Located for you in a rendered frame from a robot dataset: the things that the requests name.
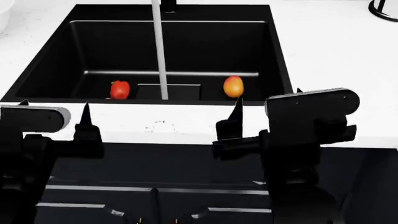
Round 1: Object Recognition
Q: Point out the red bell pepper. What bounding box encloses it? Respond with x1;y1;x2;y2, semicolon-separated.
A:
105;80;131;101

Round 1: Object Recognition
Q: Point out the black kitchen sink basin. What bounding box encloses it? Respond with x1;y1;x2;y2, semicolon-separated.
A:
1;4;295;106

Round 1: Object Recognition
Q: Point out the grey faucet spout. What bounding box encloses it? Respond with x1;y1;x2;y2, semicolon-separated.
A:
150;0;170;101

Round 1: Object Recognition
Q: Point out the black sink faucet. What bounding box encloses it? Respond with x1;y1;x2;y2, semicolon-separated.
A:
160;0;178;14

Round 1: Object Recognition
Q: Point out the orange yellow mango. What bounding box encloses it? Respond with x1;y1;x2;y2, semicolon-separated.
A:
223;75;245;99

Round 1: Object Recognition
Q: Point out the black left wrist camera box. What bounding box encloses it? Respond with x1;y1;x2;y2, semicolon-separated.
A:
0;104;72;134

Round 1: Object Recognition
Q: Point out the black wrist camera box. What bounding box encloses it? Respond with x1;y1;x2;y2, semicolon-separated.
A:
264;87;361;147
0;104;72;134

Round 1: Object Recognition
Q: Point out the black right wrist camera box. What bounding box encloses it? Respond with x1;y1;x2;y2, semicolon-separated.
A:
264;87;361;147

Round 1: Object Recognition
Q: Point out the black wire ring stand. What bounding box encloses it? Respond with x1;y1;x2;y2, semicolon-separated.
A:
368;0;398;23

